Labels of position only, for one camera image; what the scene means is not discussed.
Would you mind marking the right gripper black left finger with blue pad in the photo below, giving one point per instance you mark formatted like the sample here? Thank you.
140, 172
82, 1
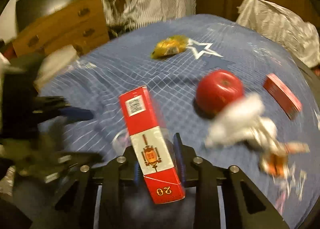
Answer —
92, 197

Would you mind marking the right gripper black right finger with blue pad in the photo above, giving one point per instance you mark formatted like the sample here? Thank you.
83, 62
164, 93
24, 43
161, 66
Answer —
227, 191

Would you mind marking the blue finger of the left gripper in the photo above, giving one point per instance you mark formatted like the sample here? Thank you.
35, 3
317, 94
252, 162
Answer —
77, 114

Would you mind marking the red white cigarette box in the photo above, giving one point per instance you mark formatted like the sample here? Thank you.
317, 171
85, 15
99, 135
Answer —
153, 148

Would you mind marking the white towel sock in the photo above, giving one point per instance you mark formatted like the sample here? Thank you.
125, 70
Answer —
242, 120

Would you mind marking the orange cigarette pack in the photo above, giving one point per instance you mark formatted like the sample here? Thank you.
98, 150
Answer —
274, 161

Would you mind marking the white plastic trash bin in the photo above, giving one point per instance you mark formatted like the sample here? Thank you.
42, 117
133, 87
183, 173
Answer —
54, 63

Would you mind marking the blue checked bed sheet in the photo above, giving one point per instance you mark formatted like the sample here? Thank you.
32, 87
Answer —
97, 80

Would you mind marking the red apple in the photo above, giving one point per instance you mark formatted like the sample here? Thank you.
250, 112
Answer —
216, 90

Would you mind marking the wooden chest of drawers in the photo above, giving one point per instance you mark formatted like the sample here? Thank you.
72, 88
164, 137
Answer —
80, 24

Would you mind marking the yellow snack wrapper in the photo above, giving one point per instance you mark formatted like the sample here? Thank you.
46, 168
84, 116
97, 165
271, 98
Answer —
170, 46

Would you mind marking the small red carton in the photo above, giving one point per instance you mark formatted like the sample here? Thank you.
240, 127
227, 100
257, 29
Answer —
283, 96

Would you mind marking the white plastic bag right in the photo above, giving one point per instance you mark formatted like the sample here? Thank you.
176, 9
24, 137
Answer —
283, 26

